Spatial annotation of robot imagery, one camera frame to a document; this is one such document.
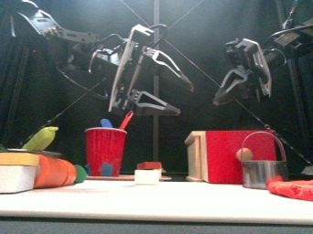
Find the red front drawer with knob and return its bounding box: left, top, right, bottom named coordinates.
left=197, top=130, right=278, bottom=185

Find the red plastic utensil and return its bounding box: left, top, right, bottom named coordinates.
left=119, top=110, right=135, bottom=132

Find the blue plastic utensil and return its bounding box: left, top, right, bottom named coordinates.
left=98, top=118, right=115, bottom=129

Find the small red block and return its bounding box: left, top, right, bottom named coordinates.
left=135, top=161, right=163, bottom=171

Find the red plastic cup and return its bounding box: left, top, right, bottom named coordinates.
left=82, top=127, right=128, bottom=177

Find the small white cube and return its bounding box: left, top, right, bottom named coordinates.
left=133, top=169, right=161, bottom=186

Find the pink clear tray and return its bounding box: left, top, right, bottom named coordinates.
left=85, top=174, right=172, bottom=182

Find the small metal bucket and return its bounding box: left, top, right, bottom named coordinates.
left=239, top=131, right=288, bottom=190

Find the yellow-green toy vegetable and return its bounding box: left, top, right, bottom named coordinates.
left=21, top=125, right=60, bottom=153

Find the round metal bowl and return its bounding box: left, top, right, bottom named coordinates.
left=0, top=147, right=64, bottom=159

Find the white table mat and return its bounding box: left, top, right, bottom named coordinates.
left=0, top=179, right=313, bottom=227

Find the orange toy carrot green top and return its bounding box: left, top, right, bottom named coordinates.
left=33, top=154, right=89, bottom=190

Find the yellow block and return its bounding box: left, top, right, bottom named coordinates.
left=0, top=152, right=41, bottom=167

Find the pale block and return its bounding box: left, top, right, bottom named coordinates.
left=0, top=165, right=37, bottom=194

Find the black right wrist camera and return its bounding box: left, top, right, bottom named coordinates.
left=223, top=38, right=250, bottom=70

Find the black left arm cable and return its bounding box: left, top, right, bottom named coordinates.
left=54, top=49, right=109, bottom=101

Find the vertical frame pole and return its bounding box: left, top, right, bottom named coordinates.
left=152, top=0, right=161, bottom=163

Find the red fuzzy ring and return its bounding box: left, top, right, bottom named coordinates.
left=266, top=178, right=313, bottom=203

